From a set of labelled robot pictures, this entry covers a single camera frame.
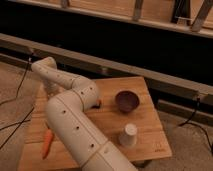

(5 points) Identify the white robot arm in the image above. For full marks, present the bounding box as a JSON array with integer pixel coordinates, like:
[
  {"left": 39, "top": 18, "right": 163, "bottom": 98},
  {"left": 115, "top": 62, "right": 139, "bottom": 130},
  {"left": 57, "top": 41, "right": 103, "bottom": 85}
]
[{"left": 31, "top": 57, "right": 138, "bottom": 171}]

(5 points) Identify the dark ceramic bowl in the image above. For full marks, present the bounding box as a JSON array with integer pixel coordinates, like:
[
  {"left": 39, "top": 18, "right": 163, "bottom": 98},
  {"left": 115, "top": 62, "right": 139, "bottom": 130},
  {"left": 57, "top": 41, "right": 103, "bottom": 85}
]
[{"left": 115, "top": 91, "right": 140, "bottom": 113}]

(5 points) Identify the small black orange object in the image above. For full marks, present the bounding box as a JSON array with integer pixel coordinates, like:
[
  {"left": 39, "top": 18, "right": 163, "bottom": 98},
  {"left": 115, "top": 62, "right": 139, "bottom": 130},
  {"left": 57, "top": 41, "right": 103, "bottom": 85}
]
[{"left": 93, "top": 99, "right": 102, "bottom": 109}]

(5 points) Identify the white paper cup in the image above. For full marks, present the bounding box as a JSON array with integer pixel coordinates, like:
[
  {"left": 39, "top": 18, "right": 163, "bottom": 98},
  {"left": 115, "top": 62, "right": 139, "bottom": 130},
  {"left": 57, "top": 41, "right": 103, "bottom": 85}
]
[{"left": 119, "top": 123, "right": 137, "bottom": 147}]

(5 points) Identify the wooden table board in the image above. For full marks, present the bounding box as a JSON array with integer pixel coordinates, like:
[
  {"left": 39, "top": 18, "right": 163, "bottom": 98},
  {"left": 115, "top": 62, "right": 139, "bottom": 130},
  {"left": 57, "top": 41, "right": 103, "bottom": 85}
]
[{"left": 18, "top": 77, "right": 172, "bottom": 171}]

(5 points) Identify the orange carrot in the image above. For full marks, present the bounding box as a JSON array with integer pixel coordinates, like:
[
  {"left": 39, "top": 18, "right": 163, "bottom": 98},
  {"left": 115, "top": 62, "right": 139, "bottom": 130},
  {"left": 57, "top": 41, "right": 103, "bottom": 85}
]
[{"left": 42, "top": 127, "right": 54, "bottom": 159}]

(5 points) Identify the black cable right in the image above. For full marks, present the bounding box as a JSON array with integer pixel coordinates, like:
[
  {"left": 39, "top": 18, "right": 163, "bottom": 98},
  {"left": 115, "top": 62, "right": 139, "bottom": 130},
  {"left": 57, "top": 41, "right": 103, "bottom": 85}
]
[{"left": 178, "top": 97, "right": 213, "bottom": 155}]

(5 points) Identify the black cable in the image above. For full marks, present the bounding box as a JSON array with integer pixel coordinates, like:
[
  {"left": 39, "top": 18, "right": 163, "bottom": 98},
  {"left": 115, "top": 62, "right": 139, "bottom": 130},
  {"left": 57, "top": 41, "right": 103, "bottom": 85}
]
[
  {"left": 178, "top": 97, "right": 213, "bottom": 155},
  {"left": 0, "top": 53, "right": 36, "bottom": 149}
]

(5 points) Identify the black cable left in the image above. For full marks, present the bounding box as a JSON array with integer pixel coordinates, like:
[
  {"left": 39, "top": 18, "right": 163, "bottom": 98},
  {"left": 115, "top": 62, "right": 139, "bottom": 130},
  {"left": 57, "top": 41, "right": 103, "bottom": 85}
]
[{"left": 0, "top": 53, "right": 36, "bottom": 149}]

